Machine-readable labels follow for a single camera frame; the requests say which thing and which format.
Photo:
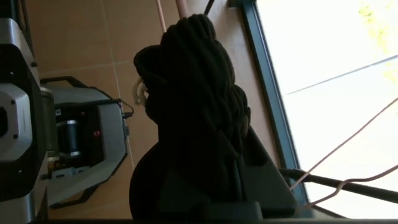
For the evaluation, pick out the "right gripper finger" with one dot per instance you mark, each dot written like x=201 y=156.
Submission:
x=267 y=186

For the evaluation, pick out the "black shorts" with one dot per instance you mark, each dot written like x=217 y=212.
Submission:
x=192 y=109

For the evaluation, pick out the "pink clothes hanger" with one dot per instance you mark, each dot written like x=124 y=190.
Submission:
x=183 y=7
x=342 y=145

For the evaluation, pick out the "window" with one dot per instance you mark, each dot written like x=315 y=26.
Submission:
x=326 y=46

